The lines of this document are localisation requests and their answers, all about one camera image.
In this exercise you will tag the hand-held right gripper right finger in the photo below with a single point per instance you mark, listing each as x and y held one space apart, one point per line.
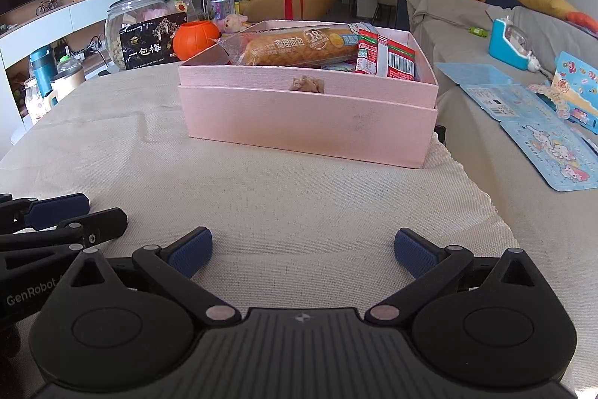
413 252

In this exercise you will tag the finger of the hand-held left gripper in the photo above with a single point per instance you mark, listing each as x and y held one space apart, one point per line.
100 222
56 207

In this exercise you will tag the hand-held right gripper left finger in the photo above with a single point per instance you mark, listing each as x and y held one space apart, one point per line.
191 252

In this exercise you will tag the pink cardboard box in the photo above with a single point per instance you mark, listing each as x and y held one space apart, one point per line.
308 128

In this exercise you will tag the red striped snack packet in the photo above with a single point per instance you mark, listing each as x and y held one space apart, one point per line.
373 53

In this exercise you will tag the long orange bread packet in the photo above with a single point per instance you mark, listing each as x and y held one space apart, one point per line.
299 46

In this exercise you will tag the clear jar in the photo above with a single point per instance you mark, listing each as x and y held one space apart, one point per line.
31 100

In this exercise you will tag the white mug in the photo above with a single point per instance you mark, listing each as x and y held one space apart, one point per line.
67 83

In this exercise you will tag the teal thermos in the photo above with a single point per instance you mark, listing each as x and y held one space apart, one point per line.
41 72

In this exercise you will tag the green lid bottle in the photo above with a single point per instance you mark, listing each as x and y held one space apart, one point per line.
68 63

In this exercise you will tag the blue cartoon card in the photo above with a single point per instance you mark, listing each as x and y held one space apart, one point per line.
546 156

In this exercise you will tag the plain light blue sheet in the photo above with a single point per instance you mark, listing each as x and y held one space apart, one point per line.
472 76

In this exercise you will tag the black printed box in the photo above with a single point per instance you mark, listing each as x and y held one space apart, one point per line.
152 41

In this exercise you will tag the small bicycle model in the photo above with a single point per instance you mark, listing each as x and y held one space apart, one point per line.
46 5

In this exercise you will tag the orange pumpkin bucket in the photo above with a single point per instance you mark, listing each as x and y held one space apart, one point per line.
194 40

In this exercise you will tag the large glass jar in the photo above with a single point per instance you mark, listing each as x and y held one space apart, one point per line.
133 8

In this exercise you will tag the blue toy machine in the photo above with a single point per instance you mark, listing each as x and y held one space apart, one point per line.
507 43

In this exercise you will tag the grey covered sofa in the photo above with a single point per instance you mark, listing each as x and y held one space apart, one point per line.
448 25

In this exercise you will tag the green toy car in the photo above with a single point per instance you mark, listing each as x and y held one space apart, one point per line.
477 31

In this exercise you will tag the pink plush toy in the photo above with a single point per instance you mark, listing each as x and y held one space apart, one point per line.
230 23

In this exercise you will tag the green snack bag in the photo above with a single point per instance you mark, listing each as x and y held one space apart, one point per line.
184 2

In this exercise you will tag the colourful cartoon packet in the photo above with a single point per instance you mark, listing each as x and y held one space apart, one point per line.
577 81

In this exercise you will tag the yellow cushion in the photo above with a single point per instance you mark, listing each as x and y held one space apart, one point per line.
542 2

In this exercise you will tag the red orange cushion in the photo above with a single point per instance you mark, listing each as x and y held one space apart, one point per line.
586 21

